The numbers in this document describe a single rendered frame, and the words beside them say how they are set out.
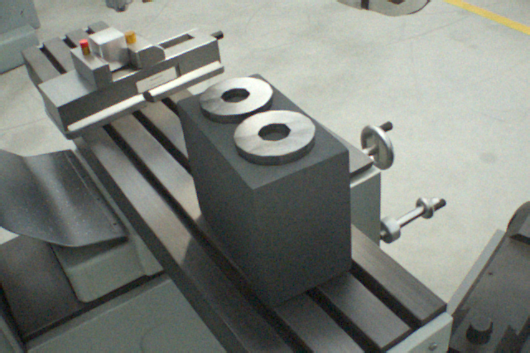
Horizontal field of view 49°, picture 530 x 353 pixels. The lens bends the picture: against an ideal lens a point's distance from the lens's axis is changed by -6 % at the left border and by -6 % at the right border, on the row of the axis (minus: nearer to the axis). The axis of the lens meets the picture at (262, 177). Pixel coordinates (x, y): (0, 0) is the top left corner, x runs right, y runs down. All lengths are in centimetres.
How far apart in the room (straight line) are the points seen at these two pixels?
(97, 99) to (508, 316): 88
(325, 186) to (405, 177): 182
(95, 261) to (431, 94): 225
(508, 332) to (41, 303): 86
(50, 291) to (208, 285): 44
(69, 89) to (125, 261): 34
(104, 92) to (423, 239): 139
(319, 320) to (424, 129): 209
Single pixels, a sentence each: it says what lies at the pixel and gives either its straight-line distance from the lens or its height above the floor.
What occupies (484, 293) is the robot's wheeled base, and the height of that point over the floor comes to 59.
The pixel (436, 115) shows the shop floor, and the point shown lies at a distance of 288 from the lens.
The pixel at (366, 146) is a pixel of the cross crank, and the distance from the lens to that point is 154.
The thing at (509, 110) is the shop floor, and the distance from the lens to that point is 297.
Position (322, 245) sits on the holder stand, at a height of 103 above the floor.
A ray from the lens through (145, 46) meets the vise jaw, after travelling 117.
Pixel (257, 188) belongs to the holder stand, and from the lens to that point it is 63.
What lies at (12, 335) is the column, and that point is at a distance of 107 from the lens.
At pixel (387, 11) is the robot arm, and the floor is 116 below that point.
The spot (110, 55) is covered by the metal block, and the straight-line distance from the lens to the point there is 117.
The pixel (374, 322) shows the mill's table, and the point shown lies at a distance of 74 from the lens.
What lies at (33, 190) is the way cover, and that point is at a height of 93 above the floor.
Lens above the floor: 154
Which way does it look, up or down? 37 degrees down
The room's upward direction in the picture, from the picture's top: 8 degrees counter-clockwise
